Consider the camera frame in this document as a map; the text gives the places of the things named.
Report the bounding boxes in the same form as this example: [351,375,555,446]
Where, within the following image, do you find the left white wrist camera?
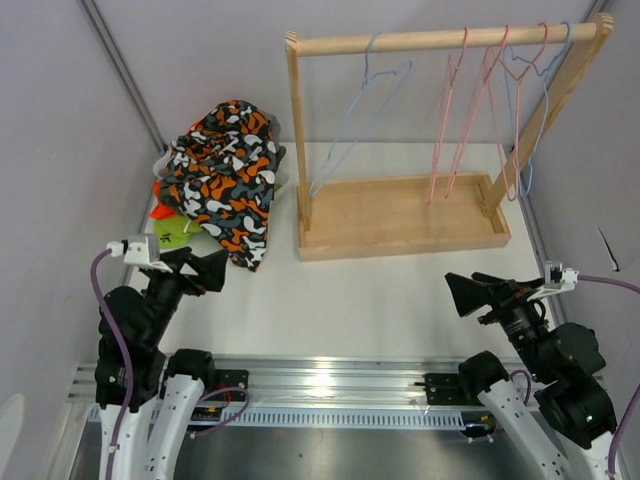
[106,234,172,273]

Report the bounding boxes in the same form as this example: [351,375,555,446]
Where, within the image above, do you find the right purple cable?
[467,273,640,480]

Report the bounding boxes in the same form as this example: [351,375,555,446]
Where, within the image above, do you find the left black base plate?
[213,369,250,403]

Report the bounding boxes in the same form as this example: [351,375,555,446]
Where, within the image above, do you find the purple cable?
[89,247,251,480]
[467,273,640,480]

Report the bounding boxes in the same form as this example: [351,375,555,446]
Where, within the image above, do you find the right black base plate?
[414,372,465,406]

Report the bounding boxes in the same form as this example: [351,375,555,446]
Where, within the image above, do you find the white plastic basket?
[152,150,289,201]

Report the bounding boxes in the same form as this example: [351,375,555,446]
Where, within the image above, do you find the dark olive shorts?
[275,145,287,172]

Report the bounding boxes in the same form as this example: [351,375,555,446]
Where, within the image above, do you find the blue wire hanger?
[502,20,574,196]

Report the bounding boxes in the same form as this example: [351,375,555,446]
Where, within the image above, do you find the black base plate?
[414,372,465,406]
[213,369,250,403]

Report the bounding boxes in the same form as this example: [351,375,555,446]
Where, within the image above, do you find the pink hanger of olive shorts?
[444,47,498,199]

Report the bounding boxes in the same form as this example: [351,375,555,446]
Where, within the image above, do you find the camouflage patterned shorts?
[159,99,282,272]

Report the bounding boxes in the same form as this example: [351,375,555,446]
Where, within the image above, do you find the light grey shorts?
[265,112,281,143]

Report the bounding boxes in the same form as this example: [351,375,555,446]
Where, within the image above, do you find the lime green shorts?
[153,215,201,249]

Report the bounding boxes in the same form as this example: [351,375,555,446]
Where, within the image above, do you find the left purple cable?
[89,247,251,480]

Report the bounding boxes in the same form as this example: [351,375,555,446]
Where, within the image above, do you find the orange shorts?
[148,180,176,221]

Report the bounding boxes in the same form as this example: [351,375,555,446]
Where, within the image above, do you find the pink hanger of grey shorts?
[427,27,469,206]

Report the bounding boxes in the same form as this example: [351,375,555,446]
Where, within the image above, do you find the pink hanger of orange shorts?
[484,22,559,202]

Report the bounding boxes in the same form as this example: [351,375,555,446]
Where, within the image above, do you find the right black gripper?
[444,271,551,379]

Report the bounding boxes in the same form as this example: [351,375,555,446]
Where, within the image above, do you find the aluminium mounting rail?
[67,353,606,414]

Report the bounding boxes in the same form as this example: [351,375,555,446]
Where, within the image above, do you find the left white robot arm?
[94,247,228,479]

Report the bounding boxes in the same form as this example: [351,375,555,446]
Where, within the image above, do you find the wooden clothes rack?
[285,13,614,261]

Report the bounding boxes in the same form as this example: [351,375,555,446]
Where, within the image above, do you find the slotted white cable duct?
[87,405,466,430]

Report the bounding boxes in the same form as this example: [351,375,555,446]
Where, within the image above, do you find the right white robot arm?
[445,263,619,479]

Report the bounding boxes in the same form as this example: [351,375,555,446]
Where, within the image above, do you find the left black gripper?
[143,246,228,345]

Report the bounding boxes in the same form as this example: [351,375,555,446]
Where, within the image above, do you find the blue hanger of camouflage shorts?
[307,32,414,197]

